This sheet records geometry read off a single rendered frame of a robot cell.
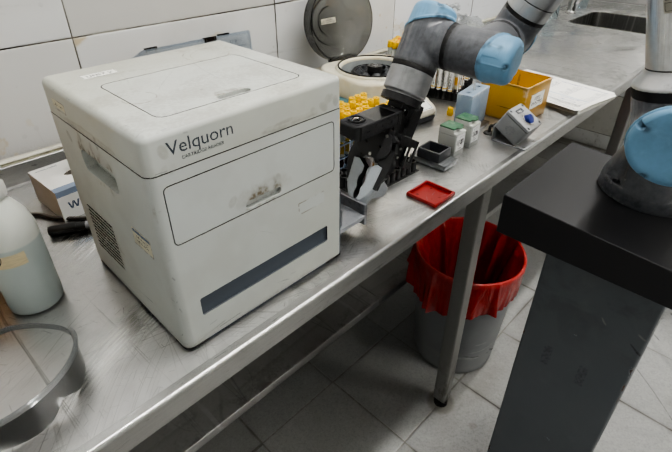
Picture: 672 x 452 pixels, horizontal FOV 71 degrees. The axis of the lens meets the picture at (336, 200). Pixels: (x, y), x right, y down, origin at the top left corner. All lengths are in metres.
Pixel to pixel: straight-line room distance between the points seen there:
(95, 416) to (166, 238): 0.22
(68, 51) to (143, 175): 0.65
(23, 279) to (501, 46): 0.74
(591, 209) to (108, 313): 0.75
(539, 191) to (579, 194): 0.07
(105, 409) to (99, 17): 0.78
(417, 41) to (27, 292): 0.68
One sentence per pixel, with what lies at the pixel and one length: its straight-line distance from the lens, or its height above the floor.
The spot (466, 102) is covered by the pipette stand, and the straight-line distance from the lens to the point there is 1.20.
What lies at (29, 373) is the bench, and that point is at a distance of 0.72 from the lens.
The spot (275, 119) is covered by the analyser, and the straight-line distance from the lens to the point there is 0.58.
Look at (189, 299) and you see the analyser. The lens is 0.61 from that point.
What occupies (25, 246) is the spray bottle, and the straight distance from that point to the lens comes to 0.74.
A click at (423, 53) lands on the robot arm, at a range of 0.81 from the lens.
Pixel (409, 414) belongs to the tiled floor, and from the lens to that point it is 1.65.
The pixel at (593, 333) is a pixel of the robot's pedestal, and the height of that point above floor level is 0.68.
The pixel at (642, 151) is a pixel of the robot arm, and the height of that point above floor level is 1.09.
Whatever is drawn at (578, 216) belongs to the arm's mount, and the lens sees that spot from 0.84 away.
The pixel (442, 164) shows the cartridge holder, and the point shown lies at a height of 0.89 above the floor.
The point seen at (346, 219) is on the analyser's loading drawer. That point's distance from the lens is 0.79.
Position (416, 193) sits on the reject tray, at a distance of 0.95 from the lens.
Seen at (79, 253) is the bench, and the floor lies 0.88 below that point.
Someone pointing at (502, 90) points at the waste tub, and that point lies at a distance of 1.33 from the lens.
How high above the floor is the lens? 1.36
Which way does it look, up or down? 32 degrees down
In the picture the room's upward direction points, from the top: straight up
